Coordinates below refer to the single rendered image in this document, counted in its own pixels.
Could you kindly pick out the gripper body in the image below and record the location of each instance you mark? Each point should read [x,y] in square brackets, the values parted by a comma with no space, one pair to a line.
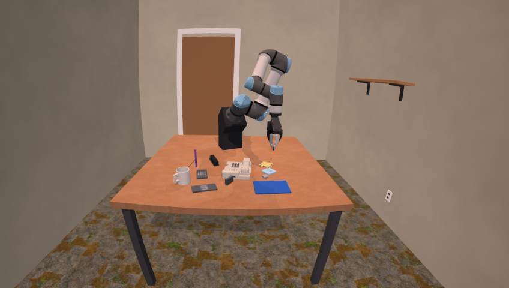
[269,122]

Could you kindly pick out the beige desk phone body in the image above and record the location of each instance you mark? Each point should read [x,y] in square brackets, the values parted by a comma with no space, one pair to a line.
[234,169]

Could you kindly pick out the white mug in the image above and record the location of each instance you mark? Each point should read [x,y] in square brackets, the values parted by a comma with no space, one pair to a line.
[182,178]

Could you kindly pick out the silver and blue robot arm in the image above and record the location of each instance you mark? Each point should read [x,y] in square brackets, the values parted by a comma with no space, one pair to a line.
[258,110]

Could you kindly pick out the yellow sticky note pad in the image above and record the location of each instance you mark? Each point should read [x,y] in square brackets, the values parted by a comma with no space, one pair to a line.
[265,164]

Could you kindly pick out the beige telephone handset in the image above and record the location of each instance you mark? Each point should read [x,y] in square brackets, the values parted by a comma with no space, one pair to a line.
[245,166]

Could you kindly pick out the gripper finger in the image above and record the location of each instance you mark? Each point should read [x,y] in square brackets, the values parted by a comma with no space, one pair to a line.
[270,138]
[277,139]

